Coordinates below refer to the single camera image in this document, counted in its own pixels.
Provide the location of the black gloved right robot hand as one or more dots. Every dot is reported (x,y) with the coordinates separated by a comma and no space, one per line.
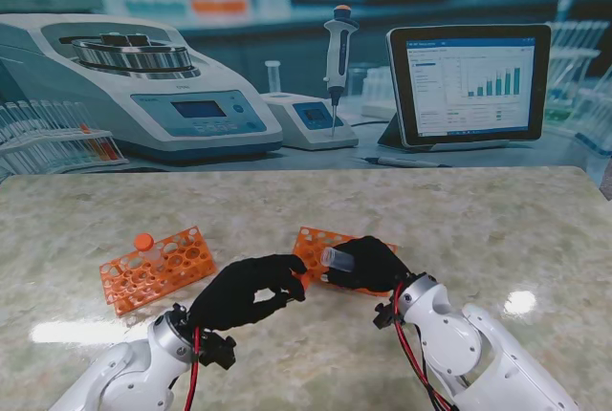
(378,267)

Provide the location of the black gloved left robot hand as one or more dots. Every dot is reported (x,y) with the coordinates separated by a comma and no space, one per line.
(234,291)

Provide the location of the clear plastic test tube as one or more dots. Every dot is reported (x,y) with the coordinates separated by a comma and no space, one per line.
(153,259)
(337,259)

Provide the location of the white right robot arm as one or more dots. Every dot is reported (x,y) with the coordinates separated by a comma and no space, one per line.
(478,353)

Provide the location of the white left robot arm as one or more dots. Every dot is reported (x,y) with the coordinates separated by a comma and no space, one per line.
(134,373)

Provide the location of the orange test tube rack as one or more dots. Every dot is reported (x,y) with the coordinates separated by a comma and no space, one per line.
(158,272)
(311,244)

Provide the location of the printed laboratory backdrop poster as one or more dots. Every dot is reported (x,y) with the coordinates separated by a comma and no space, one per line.
(306,71)

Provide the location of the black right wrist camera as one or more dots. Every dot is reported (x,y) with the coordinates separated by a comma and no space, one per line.
(386,315)

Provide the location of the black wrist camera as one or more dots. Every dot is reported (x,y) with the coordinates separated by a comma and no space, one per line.
(217,351)
(386,315)

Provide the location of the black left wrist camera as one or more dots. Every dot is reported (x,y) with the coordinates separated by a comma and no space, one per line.
(217,351)

